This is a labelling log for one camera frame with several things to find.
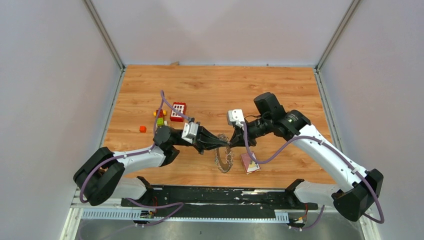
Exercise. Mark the metal disc with keyrings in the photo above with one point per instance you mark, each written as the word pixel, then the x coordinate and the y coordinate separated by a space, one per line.
pixel 224 159

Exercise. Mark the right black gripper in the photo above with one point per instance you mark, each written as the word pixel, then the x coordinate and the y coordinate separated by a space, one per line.
pixel 238 138

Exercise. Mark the white slotted cable duct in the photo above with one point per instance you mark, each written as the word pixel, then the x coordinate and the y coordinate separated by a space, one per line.
pixel 140 215

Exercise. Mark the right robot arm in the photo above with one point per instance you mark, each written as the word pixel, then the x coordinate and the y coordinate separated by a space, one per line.
pixel 356 190

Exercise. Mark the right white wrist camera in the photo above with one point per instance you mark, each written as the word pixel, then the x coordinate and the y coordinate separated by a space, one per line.
pixel 236 119

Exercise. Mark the small orange cube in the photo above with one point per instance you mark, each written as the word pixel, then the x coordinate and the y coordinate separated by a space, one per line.
pixel 142 129

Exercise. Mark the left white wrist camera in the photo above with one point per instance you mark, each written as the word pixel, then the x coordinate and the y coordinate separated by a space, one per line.
pixel 190 131

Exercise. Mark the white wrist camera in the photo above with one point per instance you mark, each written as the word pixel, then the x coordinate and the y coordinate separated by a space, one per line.
pixel 190 131
pixel 236 119

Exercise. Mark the toy brick car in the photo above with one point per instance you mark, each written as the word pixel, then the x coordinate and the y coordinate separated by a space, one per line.
pixel 159 115

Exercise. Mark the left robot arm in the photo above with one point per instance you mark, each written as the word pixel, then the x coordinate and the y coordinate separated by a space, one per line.
pixel 103 173

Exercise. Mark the playing card box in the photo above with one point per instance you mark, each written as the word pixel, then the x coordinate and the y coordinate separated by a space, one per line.
pixel 248 164

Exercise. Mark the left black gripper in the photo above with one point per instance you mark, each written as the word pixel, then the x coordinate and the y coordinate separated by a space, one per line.
pixel 204 140

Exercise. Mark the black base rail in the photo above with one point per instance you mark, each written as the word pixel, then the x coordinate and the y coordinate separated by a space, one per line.
pixel 225 202

